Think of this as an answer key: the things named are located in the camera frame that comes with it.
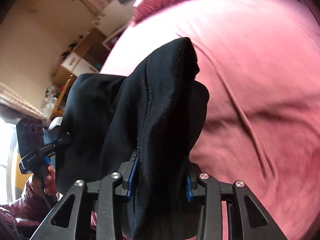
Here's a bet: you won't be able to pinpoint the black pants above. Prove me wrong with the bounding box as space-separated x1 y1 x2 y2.
56 37 209 239

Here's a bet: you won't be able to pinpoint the person left hand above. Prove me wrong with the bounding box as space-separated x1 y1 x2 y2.
28 164 57 197

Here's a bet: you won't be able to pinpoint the wooden chair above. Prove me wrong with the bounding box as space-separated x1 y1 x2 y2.
49 75 76 120

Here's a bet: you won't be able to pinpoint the maroon jacket sleeve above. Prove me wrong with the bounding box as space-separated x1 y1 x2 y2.
1 181 57 239

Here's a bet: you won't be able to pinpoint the wooden desk with drawers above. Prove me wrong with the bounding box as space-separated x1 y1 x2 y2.
52 28 109 87

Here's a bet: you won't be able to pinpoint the pink bed blanket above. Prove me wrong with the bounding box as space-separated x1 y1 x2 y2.
101 0 319 239

